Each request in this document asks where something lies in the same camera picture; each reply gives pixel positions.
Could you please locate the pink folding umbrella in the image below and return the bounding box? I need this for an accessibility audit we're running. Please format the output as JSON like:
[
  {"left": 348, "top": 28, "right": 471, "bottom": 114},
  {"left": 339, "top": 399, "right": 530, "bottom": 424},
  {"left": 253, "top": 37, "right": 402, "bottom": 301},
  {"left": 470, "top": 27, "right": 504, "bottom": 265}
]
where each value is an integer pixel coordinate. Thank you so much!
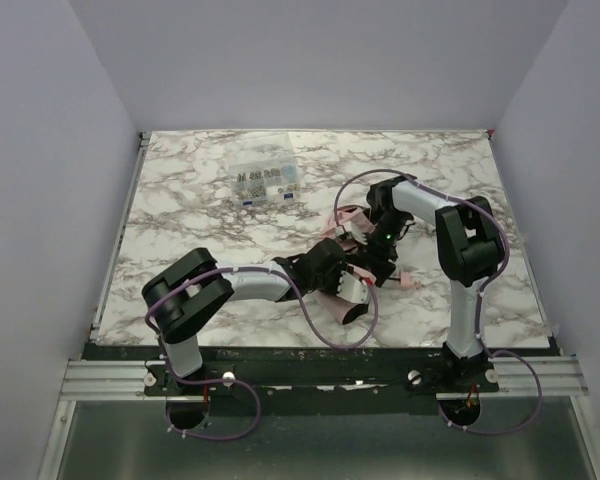
[{"left": 316, "top": 204, "right": 421, "bottom": 325}]

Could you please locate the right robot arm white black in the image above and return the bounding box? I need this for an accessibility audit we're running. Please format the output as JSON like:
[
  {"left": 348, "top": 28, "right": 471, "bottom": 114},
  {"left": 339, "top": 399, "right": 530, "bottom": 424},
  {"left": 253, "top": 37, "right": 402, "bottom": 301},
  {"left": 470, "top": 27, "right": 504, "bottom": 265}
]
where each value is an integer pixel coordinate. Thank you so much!
[{"left": 356, "top": 176, "right": 509, "bottom": 364}]

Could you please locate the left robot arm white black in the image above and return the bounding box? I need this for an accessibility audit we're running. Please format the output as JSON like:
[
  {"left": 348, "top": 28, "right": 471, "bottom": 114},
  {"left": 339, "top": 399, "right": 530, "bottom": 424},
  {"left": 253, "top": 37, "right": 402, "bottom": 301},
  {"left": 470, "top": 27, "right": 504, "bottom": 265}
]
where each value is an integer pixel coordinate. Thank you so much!
[{"left": 141, "top": 239, "right": 351, "bottom": 378}]

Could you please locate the clear plastic organizer box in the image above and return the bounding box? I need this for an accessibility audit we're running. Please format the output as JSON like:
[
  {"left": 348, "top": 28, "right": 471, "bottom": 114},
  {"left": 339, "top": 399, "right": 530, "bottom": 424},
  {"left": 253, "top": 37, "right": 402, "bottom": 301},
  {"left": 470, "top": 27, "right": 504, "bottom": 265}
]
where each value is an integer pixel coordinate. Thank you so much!
[{"left": 225, "top": 131, "right": 301, "bottom": 207}]

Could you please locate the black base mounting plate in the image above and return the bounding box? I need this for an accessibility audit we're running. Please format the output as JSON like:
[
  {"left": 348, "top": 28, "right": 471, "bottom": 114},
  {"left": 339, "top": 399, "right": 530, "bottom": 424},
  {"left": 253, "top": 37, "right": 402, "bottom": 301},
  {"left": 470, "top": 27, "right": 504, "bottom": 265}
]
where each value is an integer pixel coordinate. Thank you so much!
[{"left": 82, "top": 342, "right": 511, "bottom": 419}]

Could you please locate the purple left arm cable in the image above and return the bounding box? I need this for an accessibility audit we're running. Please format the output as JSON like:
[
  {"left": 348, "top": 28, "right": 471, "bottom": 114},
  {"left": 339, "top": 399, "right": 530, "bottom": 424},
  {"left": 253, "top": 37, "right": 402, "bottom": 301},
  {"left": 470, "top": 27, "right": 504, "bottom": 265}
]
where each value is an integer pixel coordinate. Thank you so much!
[{"left": 144, "top": 267, "right": 380, "bottom": 442}]

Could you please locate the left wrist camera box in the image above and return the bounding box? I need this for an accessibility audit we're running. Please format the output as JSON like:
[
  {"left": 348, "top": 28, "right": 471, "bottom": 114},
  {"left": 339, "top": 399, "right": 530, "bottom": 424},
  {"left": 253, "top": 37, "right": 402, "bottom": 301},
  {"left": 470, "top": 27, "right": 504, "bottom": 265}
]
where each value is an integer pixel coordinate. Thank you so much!
[{"left": 336, "top": 271, "right": 371, "bottom": 304}]

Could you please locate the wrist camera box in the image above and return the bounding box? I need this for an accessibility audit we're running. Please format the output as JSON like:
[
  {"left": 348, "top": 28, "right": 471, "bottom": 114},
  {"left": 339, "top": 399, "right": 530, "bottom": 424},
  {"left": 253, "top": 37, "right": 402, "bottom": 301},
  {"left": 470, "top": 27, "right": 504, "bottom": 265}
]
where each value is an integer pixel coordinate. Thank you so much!
[
  {"left": 334, "top": 222, "right": 367, "bottom": 245},
  {"left": 336, "top": 271, "right": 371, "bottom": 304}
]

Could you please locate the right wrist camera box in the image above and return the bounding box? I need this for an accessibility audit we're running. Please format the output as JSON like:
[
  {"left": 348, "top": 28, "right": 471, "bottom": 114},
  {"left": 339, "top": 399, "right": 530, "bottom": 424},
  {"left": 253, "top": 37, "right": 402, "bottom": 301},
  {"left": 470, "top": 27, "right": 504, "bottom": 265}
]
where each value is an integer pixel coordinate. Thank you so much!
[{"left": 334, "top": 222, "right": 367, "bottom": 245}]

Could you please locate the aluminium frame rail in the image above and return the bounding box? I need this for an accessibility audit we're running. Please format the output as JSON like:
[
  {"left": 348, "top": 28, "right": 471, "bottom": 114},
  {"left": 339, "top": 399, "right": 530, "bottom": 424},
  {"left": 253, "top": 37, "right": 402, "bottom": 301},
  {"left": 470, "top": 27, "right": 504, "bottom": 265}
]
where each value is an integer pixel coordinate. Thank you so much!
[{"left": 34, "top": 357, "right": 146, "bottom": 480}]

